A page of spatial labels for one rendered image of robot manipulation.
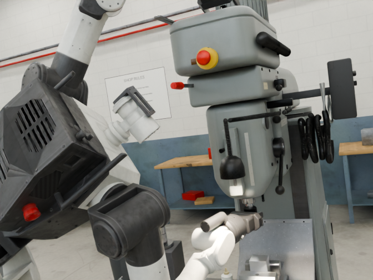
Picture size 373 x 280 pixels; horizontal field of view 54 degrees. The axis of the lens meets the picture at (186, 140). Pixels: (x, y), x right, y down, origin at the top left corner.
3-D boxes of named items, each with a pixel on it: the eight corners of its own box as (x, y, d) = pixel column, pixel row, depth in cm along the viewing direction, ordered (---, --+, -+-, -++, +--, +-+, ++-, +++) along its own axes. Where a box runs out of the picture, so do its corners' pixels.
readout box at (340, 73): (361, 116, 127) (354, 56, 125) (333, 120, 130) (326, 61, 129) (358, 113, 145) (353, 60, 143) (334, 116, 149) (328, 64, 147)
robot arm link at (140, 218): (135, 280, 74) (121, 221, 70) (107, 265, 80) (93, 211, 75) (172, 248, 82) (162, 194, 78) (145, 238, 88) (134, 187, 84)
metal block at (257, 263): (268, 278, 124) (266, 261, 124) (251, 277, 127) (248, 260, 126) (270, 271, 129) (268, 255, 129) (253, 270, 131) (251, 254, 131)
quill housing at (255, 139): (273, 200, 113) (260, 98, 111) (211, 201, 122) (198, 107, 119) (282, 185, 131) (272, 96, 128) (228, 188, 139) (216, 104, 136)
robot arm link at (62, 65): (41, 44, 96) (23, 91, 97) (58, 51, 90) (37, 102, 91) (78, 60, 105) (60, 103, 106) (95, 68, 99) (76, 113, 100)
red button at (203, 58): (210, 63, 97) (207, 48, 97) (196, 66, 99) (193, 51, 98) (213, 64, 100) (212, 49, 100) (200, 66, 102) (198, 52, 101)
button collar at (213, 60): (217, 67, 99) (214, 45, 99) (197, 70, 102) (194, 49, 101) (220, 67, 101) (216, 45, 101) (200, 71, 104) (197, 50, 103)
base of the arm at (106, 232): (119, 276, 74) (122, 238, 68) (79, 240, 80) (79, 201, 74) (167, 237, 84) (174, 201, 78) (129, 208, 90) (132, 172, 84)
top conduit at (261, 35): (269, 43, 98) (267, 29, 98) (253, 46, 100) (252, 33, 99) (291, 55, 139) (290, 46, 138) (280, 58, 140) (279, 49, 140)
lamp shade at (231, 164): (222, 180, 101) (218, 159, 101) (219, 176, 108) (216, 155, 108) (247, 177, 101) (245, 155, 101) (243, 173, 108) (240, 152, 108)
